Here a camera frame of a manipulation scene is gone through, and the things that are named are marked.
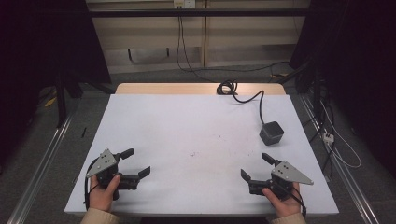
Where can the aluminium floor rail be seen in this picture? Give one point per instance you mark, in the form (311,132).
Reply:
(345,174)
(40,168)

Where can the white power strip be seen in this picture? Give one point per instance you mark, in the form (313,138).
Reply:
(328,137)

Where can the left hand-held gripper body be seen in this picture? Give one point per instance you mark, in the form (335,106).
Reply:
(107,169)

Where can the black horizontal bar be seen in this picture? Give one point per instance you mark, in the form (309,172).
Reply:
(199,12)

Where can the black metal stand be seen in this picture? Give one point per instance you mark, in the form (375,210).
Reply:
(316,90)
(60,99)

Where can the white wall socket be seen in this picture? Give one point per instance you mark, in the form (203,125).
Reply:
(184,3)

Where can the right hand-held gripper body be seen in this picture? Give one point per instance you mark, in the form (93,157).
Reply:
(280,179)

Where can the white table sheet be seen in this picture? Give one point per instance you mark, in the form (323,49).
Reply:
(193,130)

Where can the dark curtain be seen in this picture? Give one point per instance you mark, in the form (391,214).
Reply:
(358,62)
(46,40)

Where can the black cube device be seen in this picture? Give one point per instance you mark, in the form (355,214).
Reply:
(271,133)

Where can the small black floor piece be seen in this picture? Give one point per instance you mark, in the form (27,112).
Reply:
(83,132)

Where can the person's left hand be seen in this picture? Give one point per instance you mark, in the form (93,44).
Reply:
(102,196)

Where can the yellow floor tape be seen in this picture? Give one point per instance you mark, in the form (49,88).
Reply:
(50,101)

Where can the person's right hand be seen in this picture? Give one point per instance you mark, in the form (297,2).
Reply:
(285,205)

